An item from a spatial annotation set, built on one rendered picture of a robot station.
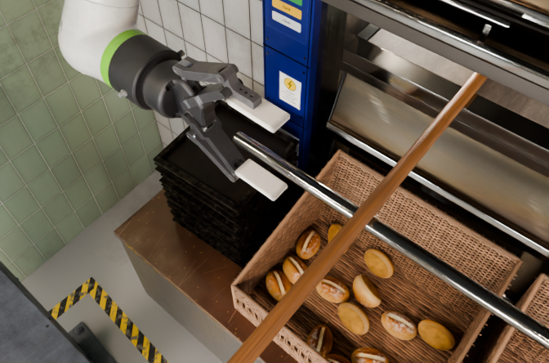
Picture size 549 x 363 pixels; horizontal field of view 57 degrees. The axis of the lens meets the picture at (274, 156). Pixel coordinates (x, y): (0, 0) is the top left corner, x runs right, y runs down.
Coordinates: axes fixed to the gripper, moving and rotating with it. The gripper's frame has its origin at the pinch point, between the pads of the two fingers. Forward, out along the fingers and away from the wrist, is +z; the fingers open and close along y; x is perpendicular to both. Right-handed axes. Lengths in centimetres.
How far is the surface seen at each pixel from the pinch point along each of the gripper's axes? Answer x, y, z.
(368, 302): -29, 85, 9
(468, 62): -40.4, 7.5, 8.0
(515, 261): -52, 64, 33
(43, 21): -24, 48, -114
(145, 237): -4, 90, -56
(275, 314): 6.8, 27.9, 5.9
